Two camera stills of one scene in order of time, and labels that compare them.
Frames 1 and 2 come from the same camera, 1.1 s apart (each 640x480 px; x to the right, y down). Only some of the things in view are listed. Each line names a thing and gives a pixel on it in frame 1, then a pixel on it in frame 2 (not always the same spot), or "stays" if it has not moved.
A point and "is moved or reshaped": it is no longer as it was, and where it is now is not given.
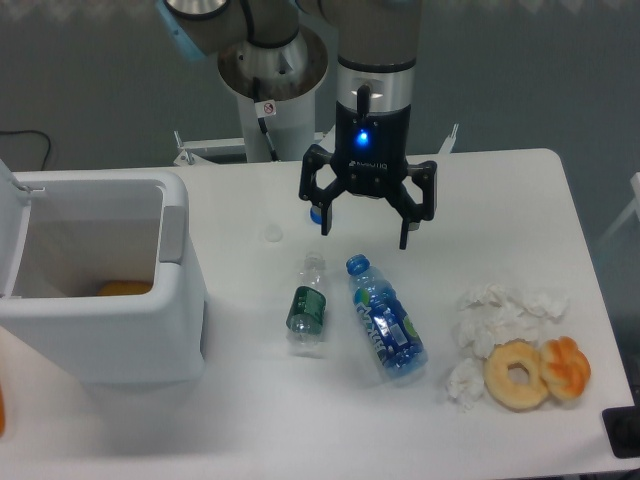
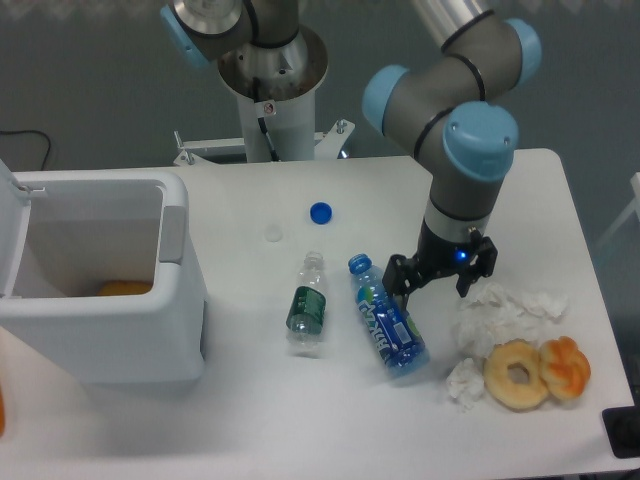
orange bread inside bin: [125, 287] stays
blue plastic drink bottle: [396, 342] is moved or reshaped
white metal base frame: [324, 142] stays
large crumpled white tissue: [492, 314] stays
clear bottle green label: [307, 312] stays
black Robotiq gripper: [371, 150] → [440, 258]
